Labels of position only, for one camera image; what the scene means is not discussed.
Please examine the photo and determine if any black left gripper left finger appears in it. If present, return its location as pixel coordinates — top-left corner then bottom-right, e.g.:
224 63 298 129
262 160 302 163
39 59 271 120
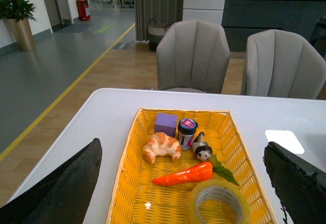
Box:
1 138 102 223

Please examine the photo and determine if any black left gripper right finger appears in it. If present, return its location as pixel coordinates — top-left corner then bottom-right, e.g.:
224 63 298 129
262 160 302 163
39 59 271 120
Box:
264 142 325 223

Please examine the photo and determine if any yellow tape roll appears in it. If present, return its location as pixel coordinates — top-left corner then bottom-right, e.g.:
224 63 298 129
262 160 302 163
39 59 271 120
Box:
187 179 251 223

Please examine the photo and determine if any yellow woven basket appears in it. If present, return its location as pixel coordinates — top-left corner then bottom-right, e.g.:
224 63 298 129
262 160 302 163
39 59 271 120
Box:
106 108 277 223

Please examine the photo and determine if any woven laundry basket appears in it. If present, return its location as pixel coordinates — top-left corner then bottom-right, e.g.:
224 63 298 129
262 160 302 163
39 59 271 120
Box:
148 18 171 51

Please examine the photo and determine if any white label card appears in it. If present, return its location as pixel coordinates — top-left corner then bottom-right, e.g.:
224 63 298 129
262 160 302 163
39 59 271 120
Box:
265 130 305 154

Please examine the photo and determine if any orange toy carrot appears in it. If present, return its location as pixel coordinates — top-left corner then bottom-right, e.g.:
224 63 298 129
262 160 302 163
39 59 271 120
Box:
152 155 239 186

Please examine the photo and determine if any panda figurine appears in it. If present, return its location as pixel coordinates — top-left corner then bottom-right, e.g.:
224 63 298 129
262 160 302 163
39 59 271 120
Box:
192 131 213 162

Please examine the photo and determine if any toy croissant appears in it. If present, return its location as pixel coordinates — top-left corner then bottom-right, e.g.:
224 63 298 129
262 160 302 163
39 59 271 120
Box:
143 132 181 163

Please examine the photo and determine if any grey chair right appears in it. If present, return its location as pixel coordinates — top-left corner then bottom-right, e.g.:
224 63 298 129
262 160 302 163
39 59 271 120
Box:
240 30 325 99

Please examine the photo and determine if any grey chair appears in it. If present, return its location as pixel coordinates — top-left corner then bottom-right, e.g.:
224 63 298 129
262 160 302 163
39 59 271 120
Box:
156 20 230 94
240 30 325 99

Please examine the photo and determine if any purple cube block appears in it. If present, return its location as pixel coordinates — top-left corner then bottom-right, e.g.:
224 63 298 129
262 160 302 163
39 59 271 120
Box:
154 113 178 137

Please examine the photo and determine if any small dark jar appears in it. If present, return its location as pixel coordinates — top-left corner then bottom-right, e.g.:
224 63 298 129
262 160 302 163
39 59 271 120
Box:
177 118 198 150

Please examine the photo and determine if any grey chair left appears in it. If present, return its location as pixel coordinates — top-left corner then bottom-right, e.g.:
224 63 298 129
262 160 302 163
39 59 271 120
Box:
156 20 230 94

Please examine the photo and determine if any dark grey counter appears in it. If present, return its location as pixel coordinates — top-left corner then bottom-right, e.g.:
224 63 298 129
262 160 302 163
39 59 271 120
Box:
222 0 325 52

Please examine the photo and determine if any potted plant gold pot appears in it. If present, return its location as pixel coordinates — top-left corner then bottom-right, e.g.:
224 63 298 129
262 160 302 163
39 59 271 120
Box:
1 0 36 51

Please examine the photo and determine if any red bin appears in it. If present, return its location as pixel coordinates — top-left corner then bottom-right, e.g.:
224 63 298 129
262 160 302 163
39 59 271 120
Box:
76 0 91 21

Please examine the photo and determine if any grey curtain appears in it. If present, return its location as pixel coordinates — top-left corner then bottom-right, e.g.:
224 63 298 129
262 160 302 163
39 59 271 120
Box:
135 0 183 41

